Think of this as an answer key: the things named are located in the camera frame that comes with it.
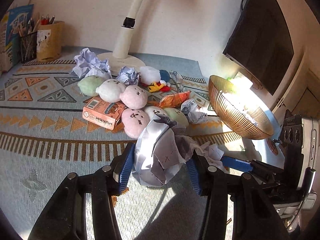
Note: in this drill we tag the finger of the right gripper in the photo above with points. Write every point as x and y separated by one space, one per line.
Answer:
237 163

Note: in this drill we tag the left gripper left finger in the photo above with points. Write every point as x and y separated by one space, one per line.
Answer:
113 179

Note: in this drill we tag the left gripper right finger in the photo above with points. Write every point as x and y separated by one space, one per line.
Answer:
205 178

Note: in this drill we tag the small paper ball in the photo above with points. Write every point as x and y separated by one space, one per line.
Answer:
212 154

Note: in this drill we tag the paper pile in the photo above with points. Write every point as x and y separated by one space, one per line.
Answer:
161 150

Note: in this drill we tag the triple dumpling plush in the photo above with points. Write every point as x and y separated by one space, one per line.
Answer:
135 121
112 91

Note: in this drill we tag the orange card box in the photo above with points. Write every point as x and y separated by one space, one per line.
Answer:
102 113

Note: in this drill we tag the gold ribbed bowl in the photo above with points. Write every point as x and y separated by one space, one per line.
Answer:
235 108

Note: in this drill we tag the patterned blue table mat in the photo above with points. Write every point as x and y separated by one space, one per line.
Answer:
44 138

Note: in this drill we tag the orange snack plush bag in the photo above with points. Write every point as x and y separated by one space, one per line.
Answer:
174 100

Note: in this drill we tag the donald duck plush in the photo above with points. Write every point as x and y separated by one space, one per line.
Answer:
154 80

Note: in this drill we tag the large crumpled paper far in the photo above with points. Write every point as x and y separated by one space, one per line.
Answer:
88 64

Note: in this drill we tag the black monitor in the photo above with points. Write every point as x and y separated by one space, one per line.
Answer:
261 43

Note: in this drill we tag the yellow paper pen cup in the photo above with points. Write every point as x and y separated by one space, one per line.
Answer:
49 42

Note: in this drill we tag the black mesh pen holder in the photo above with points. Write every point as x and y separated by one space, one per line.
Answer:
28 47

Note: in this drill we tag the blue cover book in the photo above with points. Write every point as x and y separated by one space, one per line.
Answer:
12 22

